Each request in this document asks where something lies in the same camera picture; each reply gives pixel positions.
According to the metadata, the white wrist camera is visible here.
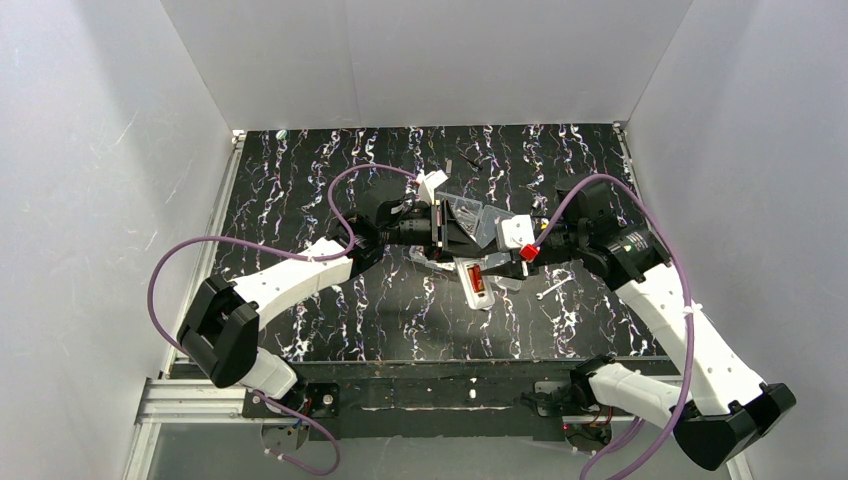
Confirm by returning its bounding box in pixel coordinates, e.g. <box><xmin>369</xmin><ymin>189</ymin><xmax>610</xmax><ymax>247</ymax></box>
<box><xmin>496</xmin><ymin>215</ymin><xmax>539</xmax><ymax>262</ymax></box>
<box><xmin>415</xmin><ymin>170</ymin><xmax>448</xmax><ymax>205</ymax></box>

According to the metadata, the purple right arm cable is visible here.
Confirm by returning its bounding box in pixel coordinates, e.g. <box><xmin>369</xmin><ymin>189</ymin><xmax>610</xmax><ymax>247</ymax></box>
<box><xmin>529</xmin><ymin>173</ymin><xmax>696</xmax><ymax>480</ymax></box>

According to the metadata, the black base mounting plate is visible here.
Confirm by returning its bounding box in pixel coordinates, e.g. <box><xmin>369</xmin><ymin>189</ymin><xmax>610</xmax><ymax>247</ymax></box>
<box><xmin>242</xmin><ymin>359</ymin><xmax>587</xmax><ymax>441</ymax></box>

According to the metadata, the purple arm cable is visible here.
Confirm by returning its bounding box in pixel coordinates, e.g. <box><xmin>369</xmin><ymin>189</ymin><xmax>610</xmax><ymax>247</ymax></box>
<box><xmin>529</xmin><ymin>173</ymin><xmax>696</xmax><ymax>480</ymax></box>
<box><xmin>146</xmin><ymin>164</ymin><xmax>425</xmax><ymax>477</ymax></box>

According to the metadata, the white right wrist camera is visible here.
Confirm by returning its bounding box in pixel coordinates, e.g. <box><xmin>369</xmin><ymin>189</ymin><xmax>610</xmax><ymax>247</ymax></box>
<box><xmin>496</xmin><ymin>215</ymin><xmax>539</xmax><ymax>262</ymax></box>

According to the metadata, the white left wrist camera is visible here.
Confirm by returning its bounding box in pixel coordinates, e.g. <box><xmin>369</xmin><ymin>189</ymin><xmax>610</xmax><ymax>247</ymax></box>
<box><xmin>415</xmin><ymin>170</ymin><xmax>448</xmax><ymax>205</ymax></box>

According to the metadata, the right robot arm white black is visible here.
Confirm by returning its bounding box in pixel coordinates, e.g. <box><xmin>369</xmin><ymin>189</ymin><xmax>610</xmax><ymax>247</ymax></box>
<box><xmin>481</xmin><ymin>174</ymin><xmax>796</xmax><ymax>471</ymax></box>

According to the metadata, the white AC remote control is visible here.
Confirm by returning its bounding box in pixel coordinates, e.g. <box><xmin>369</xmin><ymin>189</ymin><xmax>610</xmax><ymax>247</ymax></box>
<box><xmin>454</xmin><ymin>258</ymin><xmax>495</xmax><ymax>310</ymax></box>

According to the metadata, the red orange battery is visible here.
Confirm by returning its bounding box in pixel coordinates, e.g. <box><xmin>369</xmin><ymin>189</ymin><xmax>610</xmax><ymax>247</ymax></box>
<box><xmin>467</xmin><ymin>265</ymin><xmax>485</xmax><ymax>295</ymax></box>

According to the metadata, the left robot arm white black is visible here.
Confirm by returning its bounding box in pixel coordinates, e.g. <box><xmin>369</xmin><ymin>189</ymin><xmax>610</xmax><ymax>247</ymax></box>
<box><xmin>177</xmin><ymin>200</ymin><xmax>494</xmax><ymax>399</ymax></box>

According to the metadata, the small silver wrench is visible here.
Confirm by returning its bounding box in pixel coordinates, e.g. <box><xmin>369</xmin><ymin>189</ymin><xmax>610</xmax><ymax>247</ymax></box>
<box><xmin>535</xmin><ymin>277</ymin><xmax>574</xmax><ymax>301</ymax></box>

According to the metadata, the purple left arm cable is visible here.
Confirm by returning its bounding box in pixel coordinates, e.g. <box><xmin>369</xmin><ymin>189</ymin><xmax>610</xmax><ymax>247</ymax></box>
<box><xmin>146</xmin><ymin>164</ymin><xmax>425</xmax><ymax>477</ymax></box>

